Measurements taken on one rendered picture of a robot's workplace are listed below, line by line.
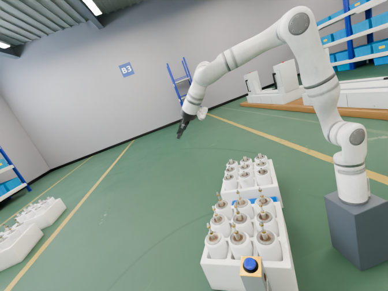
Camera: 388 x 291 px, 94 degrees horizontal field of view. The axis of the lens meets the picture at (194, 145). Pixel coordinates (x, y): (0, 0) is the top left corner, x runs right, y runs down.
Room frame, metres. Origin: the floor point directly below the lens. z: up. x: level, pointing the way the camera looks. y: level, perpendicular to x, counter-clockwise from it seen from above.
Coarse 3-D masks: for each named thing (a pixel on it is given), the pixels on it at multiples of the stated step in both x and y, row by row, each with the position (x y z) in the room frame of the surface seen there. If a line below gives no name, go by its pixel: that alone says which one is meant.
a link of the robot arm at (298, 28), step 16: (288, 16) 0.56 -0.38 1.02; (304, 16) 0.55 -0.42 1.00; (288, 32) 0.57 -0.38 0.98; (304, 32) 0.55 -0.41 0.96; (304, 48) 0.56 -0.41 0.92; (320, 48) 0.55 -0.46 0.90; (304, 64) 0.57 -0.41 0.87; (320, 64) 0.56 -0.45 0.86; (304, 80) 0.60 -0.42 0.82; (320, 80) 0.56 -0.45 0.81
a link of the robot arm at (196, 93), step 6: (192, 84) 0.76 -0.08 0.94; (198, 84) 0.76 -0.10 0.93; (192, 90) 0.74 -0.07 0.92; (198, 90) 0.74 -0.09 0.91; (204, 90) 0.76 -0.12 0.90; (186, 96) 0.78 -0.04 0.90; (192, 96) 0.74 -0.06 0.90; (198, 96) 0.74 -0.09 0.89; (192, 102) 0.75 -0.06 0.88; (198, 102) 0.75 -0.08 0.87
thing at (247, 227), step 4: (248, 216) 0.76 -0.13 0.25; (232, 220) 0.77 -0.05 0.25; (248, 220) 0.73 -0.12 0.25; (236, 224) 0.73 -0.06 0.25; (240, 224) 0.73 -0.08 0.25; (244, 224) 0.72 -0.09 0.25; (248, 224) 0.72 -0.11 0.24; (236, 228) 0.73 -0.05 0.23; (240, 228) 0.72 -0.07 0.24; (244, 228) 0.71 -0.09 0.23; (248, 228) 0.72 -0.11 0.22; (252, 228) 0.74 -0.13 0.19; (248, 232) 0.72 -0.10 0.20; (252, 232) 0.73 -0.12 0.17; (252, 236) 0.72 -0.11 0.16
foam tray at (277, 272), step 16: (288, 240) 0.71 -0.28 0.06; (208, 256) 0.70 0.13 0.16; (288, 256) 0.55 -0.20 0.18; (208, 272) 0.65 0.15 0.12; (224, 272) 0.62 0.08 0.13; (272, 272) 0.54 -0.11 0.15; (288, 272) 0.51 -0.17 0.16; (224, 288) 0.64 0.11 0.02; (240, 288) 0.60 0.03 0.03; (272, 288) 0.54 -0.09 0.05; (288, 288) 0.52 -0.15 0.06
